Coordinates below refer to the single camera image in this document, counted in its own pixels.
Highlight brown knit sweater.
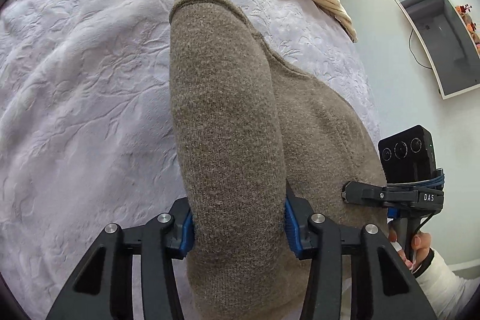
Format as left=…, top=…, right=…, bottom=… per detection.
left=170, top=0, right=386, bottom=319

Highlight black television cable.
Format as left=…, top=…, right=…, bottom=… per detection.
left=408, top=28, right=435, bottom=71

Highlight wall mounted television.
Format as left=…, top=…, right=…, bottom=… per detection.
left=395, top=0, right=479, bottom=99

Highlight white sleeved right forearm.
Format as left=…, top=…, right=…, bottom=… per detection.
left=413, top=249, right=479, bottom=319

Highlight person's right hand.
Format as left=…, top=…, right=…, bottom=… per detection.
left=388, top=222, right=432, bottom=272

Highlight orange artificial flowers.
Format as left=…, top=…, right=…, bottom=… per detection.
left=455, top=4, right=480, bottom=49

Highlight embossed lavender bedspread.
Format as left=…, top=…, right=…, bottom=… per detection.
left=1, top=0, right=380, bottom=319

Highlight black camera box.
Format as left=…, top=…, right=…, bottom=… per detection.
left=377, top=125, right=437, bottom=184

